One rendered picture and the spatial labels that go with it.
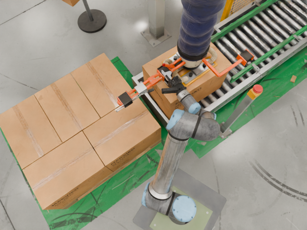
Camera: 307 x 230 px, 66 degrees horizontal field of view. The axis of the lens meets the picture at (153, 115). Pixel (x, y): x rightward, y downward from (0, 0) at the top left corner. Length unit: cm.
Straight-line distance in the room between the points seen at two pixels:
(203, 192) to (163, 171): 58
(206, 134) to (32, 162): 163
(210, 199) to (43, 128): 157
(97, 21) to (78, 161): 205
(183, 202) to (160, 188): 18
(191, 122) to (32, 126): 166
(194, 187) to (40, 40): 277
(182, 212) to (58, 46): 269
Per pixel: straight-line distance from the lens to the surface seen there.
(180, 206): 154
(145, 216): 185
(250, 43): 273
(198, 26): 147
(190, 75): 185
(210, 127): 118
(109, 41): 335
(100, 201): 266
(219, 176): 268
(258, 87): 188
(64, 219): 277
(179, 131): 117
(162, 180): 141
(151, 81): 171
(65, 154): 225
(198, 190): 187
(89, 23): 357
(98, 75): 244
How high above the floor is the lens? 259
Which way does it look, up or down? 69 degrees down
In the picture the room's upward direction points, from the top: 5 degrees counter-clockwise
